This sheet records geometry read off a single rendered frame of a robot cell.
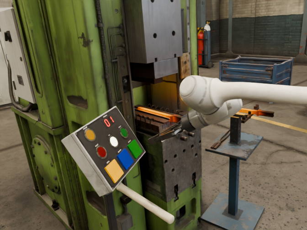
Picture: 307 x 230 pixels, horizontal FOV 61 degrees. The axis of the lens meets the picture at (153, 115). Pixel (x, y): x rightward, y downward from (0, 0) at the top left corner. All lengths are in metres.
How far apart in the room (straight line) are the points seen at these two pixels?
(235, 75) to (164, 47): 4.05
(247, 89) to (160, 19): 0.79
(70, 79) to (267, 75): 4.04
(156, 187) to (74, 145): 0.89
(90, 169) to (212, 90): 0.56
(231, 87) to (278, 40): 8.91
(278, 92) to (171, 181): 1.03
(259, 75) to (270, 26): 4.78
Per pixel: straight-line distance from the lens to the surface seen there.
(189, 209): 2.13
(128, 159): 1.20
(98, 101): 1.44
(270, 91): 0.88
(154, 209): 1.47
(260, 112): 1.91
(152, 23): 1.46
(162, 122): 1.60
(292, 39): 9.54
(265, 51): 10.02
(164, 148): 1.57
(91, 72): 1.41
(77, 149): 1.06
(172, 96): 1.92
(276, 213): 2.52
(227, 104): 1.00
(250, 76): 5.35
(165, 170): 1.64
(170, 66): 1.57
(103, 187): 1.09
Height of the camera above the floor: 1.58
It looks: 20 degrees down
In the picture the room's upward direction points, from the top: 5 degrees counter-clockwise
